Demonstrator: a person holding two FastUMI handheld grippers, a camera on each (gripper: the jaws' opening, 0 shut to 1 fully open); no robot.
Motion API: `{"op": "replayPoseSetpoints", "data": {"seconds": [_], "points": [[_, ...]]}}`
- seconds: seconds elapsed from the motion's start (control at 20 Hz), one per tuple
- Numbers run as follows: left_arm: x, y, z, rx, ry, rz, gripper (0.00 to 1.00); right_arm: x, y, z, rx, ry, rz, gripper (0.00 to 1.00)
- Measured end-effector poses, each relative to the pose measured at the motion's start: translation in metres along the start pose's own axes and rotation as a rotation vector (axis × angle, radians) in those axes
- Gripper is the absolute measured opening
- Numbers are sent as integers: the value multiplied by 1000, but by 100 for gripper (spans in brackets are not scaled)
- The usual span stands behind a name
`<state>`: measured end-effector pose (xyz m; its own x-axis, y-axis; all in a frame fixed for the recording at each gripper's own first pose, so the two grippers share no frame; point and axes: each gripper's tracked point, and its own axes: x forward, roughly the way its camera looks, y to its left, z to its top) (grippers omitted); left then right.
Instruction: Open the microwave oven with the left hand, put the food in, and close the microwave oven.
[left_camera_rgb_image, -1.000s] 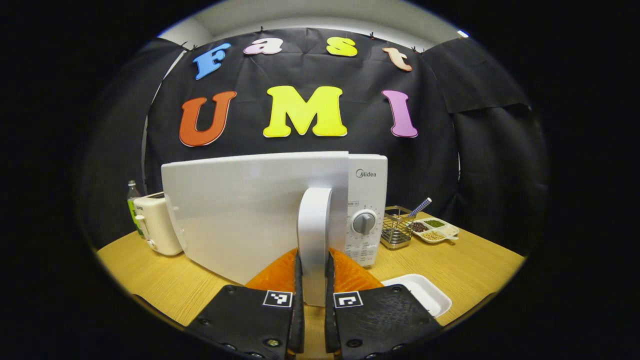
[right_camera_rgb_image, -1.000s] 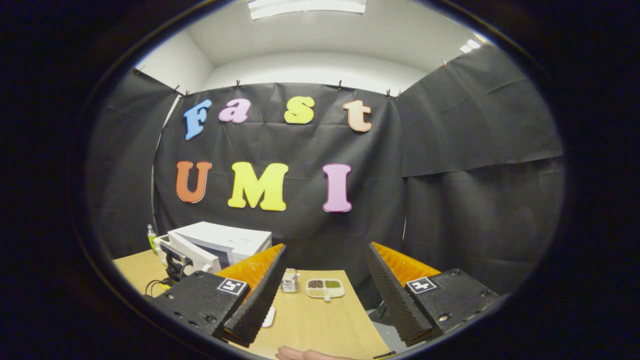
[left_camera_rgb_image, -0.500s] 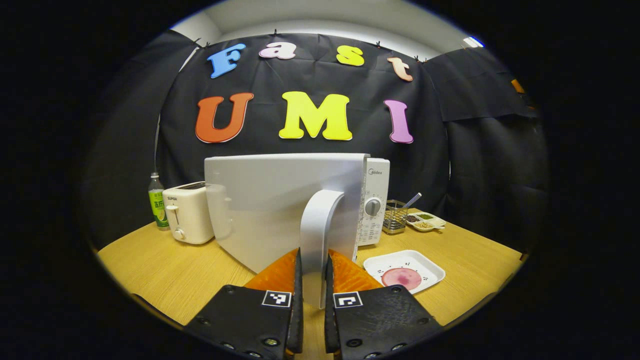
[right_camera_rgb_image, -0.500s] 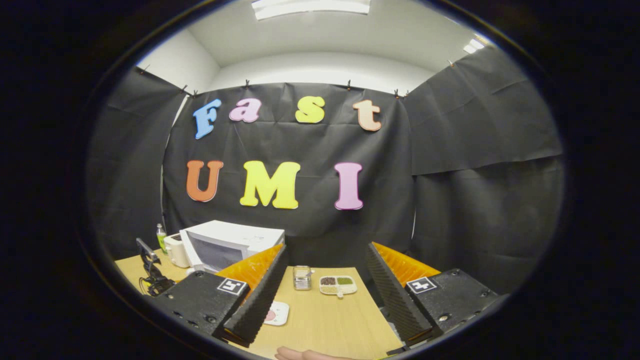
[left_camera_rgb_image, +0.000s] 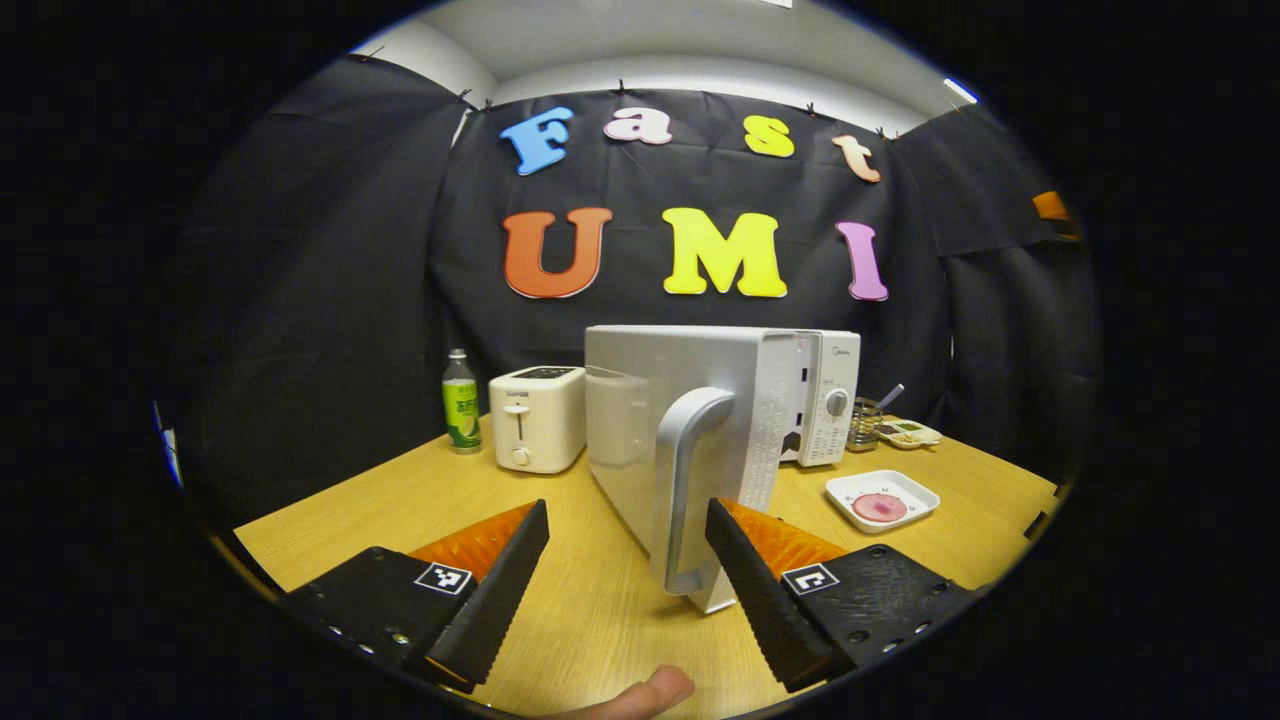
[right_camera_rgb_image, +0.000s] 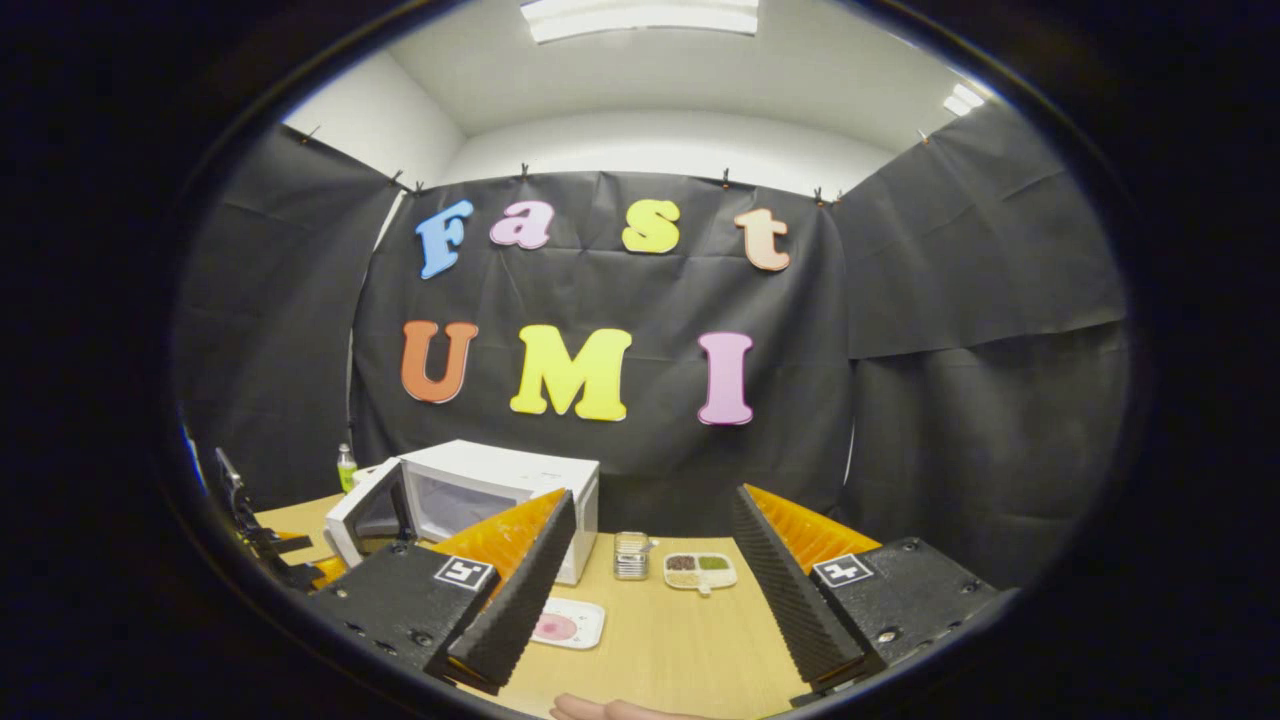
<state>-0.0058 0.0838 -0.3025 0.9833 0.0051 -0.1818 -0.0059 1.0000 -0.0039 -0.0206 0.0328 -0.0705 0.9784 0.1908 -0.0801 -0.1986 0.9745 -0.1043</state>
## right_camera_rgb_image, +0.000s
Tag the black backdrop cloth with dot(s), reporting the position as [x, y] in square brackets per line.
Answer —
[620, 300]

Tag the white rectangular plate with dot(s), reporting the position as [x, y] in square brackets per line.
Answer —
[567, 622]

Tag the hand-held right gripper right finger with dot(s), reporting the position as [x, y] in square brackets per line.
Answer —
[790, 600]

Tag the long ceiling light panel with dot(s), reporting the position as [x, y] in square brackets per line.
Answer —
[640, 18]

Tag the pink ham slice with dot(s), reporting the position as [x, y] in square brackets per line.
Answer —
[555, 627]

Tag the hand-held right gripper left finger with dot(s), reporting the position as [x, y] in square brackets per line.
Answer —
[515, 610]

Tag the white divided bean dish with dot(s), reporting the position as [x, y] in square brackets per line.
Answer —
[700, 570]

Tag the white microwave oven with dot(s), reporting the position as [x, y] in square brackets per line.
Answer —
[500, 480]

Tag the small ceiling light panel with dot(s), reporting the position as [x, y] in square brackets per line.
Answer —
[964, 98]

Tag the small plastic bottle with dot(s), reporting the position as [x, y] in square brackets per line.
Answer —
[346, 470]

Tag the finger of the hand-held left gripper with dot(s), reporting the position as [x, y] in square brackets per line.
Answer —
[328, 572]

